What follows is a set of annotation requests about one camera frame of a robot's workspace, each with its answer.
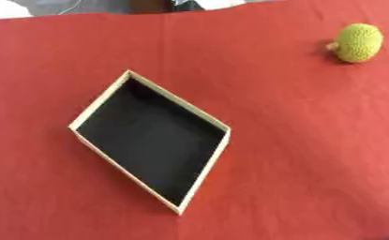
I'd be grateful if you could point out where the tan cardboard box black inside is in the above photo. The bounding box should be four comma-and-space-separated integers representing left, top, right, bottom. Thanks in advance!
67, 68, 233, 217

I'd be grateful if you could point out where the green knitted toy fruit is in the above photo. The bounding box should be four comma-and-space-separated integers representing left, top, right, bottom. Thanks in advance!
325, 22, 386, 64

